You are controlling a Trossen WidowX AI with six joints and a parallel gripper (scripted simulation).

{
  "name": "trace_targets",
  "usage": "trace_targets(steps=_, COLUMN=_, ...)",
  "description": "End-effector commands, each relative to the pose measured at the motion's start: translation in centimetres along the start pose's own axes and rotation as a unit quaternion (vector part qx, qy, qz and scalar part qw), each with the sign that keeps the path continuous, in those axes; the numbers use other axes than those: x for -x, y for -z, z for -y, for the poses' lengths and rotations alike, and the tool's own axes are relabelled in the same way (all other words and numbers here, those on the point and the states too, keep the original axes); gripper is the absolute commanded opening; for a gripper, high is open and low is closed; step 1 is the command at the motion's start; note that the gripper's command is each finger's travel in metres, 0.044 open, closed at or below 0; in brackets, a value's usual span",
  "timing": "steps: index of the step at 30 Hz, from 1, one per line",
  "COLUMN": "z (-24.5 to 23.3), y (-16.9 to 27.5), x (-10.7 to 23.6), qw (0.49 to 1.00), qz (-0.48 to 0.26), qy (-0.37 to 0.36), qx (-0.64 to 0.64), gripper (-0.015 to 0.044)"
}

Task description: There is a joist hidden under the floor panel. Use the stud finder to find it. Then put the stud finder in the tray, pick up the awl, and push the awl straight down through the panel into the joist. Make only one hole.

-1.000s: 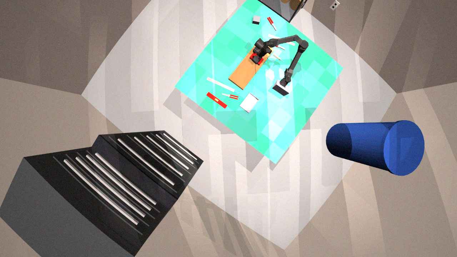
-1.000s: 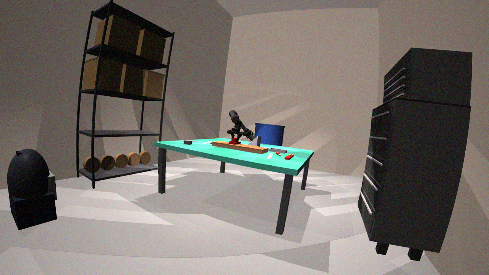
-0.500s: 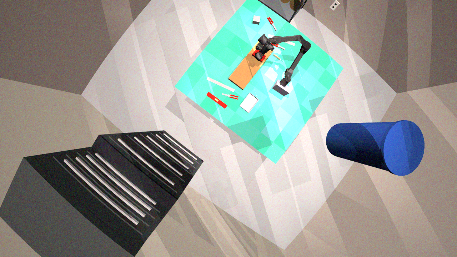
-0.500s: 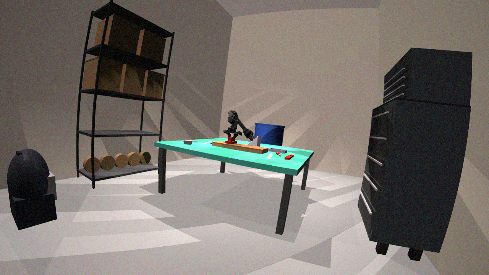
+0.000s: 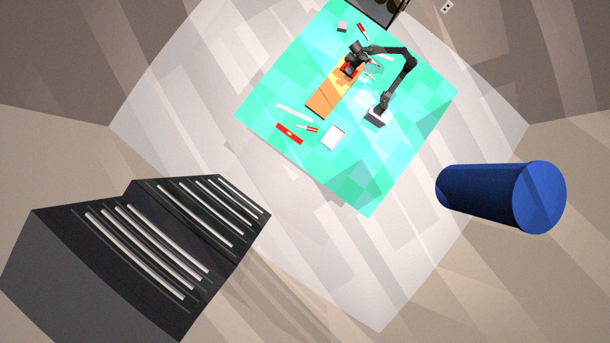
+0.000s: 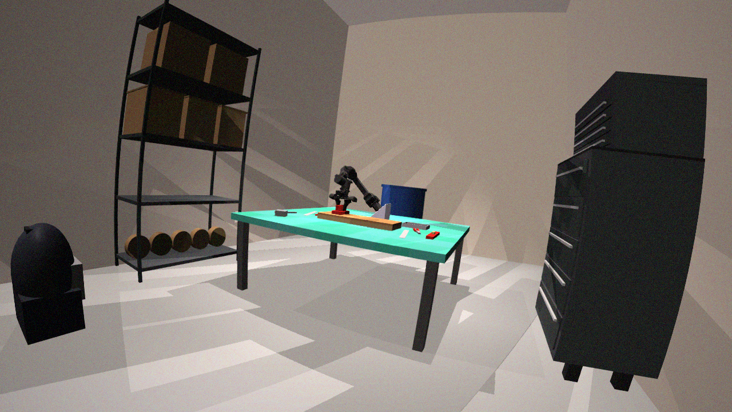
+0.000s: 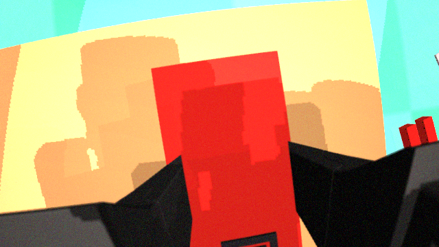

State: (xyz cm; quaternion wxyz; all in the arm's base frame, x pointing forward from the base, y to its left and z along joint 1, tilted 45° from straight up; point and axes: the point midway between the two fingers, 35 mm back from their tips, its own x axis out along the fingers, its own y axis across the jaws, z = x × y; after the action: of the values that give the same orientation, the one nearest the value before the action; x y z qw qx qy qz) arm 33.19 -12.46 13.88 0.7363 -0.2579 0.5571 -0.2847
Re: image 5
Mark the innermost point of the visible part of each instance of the red rectangular block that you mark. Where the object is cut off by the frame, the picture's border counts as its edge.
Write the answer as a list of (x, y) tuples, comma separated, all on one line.
[(343, 67)]

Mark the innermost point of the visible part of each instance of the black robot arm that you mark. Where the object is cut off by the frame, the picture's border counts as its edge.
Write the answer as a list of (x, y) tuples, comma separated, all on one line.
[(410, 64)]

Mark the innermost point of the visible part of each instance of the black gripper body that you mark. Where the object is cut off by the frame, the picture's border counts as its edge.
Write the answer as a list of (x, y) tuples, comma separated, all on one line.
[(349, 69)]

